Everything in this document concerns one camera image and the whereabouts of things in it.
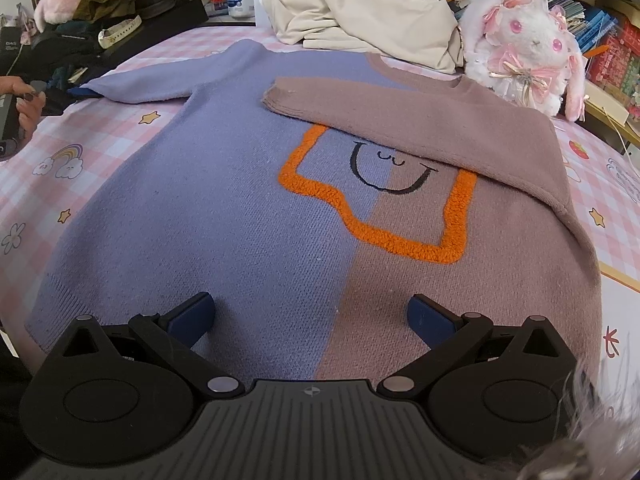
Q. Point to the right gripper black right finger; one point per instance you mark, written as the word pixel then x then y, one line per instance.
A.
pixel 488 391

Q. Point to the pink fluffy plush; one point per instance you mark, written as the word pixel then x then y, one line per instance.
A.
pixel 54 12

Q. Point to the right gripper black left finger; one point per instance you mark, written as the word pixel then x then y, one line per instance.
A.
pixel 115 394

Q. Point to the purple and mauve knit sweater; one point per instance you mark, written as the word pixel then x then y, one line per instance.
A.
pixel 250 219

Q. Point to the white wristband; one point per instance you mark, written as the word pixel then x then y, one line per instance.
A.
pixel 108 37

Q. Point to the grey fur sleeve cuff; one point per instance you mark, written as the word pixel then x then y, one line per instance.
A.
pixel 602 435

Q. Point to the person's left hand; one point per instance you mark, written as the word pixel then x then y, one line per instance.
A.
pixel 29 103

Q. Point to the white pink bunny plush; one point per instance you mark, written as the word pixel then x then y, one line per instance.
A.
pixel 523 51

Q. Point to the pink checkered bed sheet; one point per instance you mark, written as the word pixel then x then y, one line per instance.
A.
pixel 65 159

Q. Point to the cream printed t-shirt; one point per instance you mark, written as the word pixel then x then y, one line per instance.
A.
pixel 423 32

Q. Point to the dark green sweater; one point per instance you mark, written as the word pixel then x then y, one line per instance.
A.
pixel 67 55

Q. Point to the black side table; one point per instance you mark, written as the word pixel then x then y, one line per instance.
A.
pixel 185 15

